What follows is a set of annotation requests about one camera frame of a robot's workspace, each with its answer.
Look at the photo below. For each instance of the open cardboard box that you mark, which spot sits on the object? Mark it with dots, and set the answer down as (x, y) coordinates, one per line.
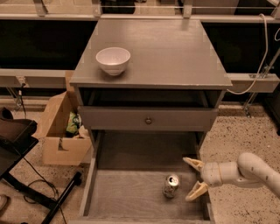
(58, 147)

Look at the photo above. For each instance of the white ceramic bowl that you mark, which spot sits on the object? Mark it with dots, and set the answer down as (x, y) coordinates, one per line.
(113, 60)

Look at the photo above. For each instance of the green 7up soda can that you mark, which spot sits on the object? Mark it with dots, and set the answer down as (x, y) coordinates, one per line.
(171, 185)

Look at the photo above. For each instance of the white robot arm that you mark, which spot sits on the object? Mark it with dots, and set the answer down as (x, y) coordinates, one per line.
(248, 171)

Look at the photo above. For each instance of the open grey middle drawer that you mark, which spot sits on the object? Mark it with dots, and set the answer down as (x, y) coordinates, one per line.
(127, 174)

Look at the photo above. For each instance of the black stand with seat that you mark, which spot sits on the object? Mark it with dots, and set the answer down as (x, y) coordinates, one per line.
(16, 141)

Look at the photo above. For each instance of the green snack bag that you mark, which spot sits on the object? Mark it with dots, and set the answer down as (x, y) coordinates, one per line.
(73, 124)

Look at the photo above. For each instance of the round metal drawer knob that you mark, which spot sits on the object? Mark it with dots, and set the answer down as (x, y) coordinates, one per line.
(148, 120)

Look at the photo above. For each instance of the closed grey top drawer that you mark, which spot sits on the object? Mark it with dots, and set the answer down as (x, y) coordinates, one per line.
(133, 118)

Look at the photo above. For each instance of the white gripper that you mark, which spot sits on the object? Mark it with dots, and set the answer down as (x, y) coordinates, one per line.
(211, 174)

